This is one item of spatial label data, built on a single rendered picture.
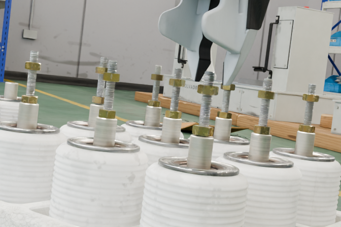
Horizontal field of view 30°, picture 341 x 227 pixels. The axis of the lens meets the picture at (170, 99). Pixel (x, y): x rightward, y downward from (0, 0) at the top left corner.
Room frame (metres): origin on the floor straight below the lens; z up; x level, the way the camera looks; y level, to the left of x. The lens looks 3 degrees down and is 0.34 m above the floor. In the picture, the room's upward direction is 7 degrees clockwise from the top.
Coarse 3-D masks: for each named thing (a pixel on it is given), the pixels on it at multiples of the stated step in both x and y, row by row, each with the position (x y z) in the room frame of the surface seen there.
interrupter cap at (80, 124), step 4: (68, 124) 0.80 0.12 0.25; (72, 124) 0.79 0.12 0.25; (76, 124) 0.80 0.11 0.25; (80, 124) 0.82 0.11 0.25; (84, 124) 0.83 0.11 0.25; (80, 128) 0.78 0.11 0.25; (84, 128) 0.78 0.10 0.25; (88, 128) 0.78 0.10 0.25; (92, 128) 0.78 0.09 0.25; (116, 128) 0.81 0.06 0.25; (120, 128) 0.82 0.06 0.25; (124, 128) 0.81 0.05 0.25; (116, 132) 0.79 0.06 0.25
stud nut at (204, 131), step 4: (192, 128) 0.58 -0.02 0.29; (196, 128) 0.58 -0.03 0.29; (200, 128) 0.58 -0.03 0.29; (204, 128) 0.58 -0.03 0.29; (208, 128) 0.58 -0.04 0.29; (212, 128) 0.58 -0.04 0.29; (192, 132) 0.58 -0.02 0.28; (196, 132) 0.58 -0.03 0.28; (200, 132) 0.58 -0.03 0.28; (204, 132) 0.58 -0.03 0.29; (208, 132) 0.58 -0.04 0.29; (212, 132) 0.58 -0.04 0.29
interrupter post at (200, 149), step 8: (192, 136) 0.58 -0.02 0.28; (200, 136) 0.58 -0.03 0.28; (208, 136) 0.59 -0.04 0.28; (192, 144) 0.58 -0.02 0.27; (200, 144) 0.57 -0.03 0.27; (208, 144) 0.58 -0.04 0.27; (192, 152) 0.58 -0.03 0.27; (200, 152) 0.57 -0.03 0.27; (208, 152) 0.58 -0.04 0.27; (192, 160) 0.58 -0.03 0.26; (200, 160) 0.57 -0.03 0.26; (208, 160) 0.58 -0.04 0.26; (200, 168) 0.57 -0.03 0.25; (208, 168) 0.58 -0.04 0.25
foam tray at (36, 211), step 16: (0, 208) 0.63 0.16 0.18; (16, 208) 0.64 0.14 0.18; (32, 208) 0.65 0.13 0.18; (48, 208) 0.67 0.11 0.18; (0, 224) 0.62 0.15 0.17; (16, 224) 0.61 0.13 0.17; (32, 224) 0.60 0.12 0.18; (48, 224) 0.59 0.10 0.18; (64, 224) 0.60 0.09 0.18; (336, 224) 0.74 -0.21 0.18
